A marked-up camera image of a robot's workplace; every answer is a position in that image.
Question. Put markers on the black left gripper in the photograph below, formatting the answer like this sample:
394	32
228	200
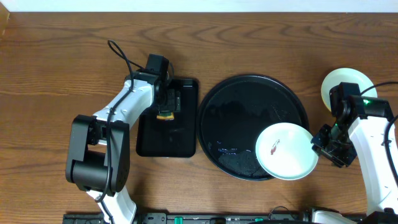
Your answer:
170	104

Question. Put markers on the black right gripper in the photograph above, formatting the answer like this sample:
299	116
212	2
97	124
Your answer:
339	158

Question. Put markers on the green yellow sponge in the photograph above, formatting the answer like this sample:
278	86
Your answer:
166	116

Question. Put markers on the light green plate front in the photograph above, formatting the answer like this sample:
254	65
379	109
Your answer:
284	150

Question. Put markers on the light green plate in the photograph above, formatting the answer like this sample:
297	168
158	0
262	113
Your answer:
284	150
348	75

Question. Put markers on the yellow plate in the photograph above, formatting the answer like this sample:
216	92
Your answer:
323	104

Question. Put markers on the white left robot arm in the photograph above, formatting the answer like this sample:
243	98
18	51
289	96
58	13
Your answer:
98	160

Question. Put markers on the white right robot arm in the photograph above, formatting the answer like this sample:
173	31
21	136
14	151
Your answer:
364	130

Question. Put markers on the black rectangular tray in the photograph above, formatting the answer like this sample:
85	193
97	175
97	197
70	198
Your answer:
171	138

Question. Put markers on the black round tray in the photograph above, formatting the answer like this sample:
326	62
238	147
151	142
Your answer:
233	115

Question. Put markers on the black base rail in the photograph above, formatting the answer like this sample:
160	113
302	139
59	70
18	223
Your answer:
163	218

